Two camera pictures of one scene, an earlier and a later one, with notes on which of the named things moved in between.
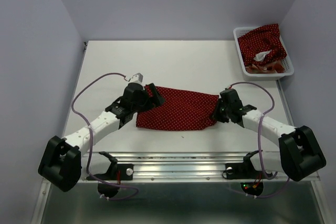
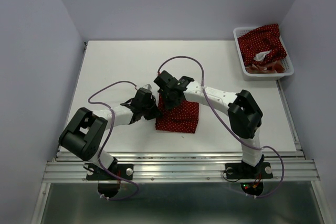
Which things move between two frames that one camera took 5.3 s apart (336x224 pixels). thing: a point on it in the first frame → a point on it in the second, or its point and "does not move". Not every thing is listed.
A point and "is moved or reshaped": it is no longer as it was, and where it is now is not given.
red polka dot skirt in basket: [259, 40] does not move
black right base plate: [245, 170] does not move
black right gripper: [216, 115] → [167, 104]
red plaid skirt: [274, 67] does not move
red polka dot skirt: [183, 110] is moved or reshaped
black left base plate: [117, 172] does not move
